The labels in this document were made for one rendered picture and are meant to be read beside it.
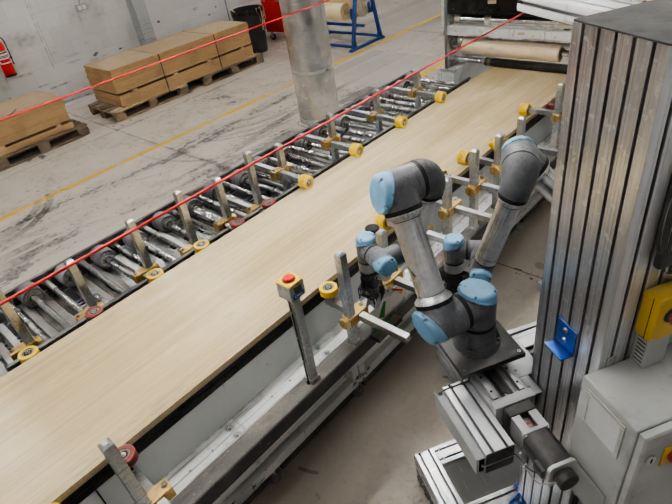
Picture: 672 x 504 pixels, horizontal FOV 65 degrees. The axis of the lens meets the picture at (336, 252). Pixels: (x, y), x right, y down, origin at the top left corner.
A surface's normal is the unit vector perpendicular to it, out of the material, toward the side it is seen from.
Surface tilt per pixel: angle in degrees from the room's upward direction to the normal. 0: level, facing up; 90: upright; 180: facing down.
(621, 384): 0
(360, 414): 0
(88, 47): 90
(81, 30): 90
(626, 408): 0
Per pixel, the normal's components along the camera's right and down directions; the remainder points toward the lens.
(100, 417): -0.14, -0.80
